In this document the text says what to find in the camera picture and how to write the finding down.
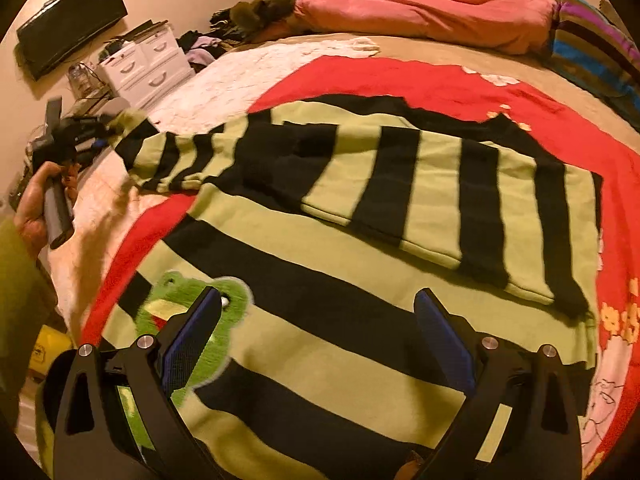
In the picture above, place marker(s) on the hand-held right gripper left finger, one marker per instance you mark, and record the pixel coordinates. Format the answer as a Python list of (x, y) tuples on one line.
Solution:
[(190, 342)]

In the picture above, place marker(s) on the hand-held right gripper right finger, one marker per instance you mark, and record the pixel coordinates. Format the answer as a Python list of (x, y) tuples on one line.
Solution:
[(445, 345)]

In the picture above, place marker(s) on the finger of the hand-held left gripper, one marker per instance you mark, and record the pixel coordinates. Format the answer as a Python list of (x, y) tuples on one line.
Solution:
[(94, 123), (92, 147)]

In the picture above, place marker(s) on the green black striped sweater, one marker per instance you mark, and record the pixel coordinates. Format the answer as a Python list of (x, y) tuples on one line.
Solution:
[(350, 270)]

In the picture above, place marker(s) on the person's left forearm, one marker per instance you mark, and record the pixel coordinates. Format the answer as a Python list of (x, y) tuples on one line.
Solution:
[(20, 310)]

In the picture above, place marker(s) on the pile of clothes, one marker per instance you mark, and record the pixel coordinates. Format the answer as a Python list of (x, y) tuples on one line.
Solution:
[(200, 49)]

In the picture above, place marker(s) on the person's left hand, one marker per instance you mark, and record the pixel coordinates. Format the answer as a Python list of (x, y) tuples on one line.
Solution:
[(32, 205)]

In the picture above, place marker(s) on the white drawer unit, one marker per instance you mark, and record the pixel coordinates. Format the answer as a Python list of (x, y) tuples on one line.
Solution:
[(145, 65)]

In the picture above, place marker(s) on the yellow bag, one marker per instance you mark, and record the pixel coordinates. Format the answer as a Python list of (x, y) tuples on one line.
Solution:
[(50, 350)]

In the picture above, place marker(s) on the red floral blanket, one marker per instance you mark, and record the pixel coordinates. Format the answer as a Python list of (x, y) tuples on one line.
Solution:
[(450, 85)]

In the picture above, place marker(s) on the pink duvet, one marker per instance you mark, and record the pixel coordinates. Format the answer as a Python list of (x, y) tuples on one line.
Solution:
[(425, 15)]

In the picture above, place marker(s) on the colourful striped pillow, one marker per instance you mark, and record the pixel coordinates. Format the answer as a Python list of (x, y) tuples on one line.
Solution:
[(590, 45)]

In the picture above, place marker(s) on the black wall television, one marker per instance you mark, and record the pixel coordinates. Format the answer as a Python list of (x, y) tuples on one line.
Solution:
[(70, 25)]

